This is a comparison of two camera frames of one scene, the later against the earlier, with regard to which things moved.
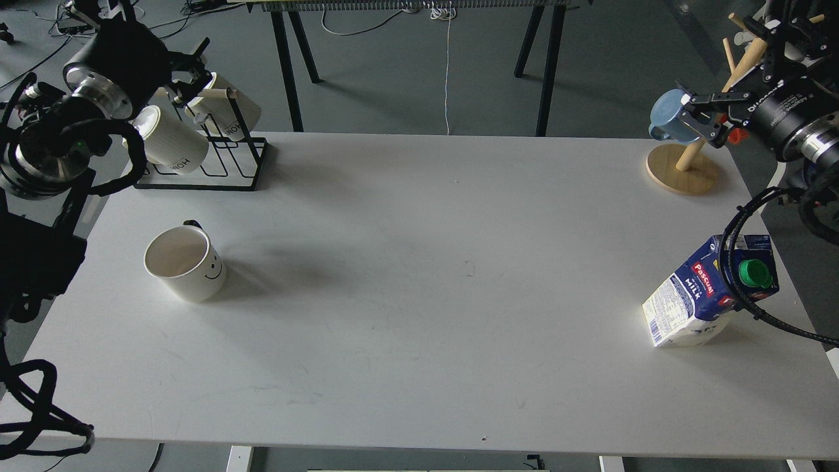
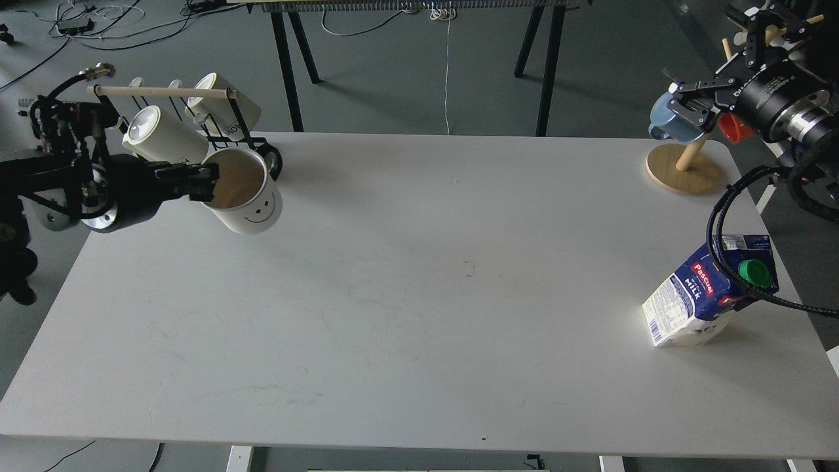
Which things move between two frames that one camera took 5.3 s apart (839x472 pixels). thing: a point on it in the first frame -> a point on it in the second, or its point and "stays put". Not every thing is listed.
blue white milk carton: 697,299 stays put
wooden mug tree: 691,169 stays put
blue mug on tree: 666,118 stays put
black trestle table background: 296,11 stays put
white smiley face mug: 187,261 -> 247,198
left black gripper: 126,67 -> 121,181
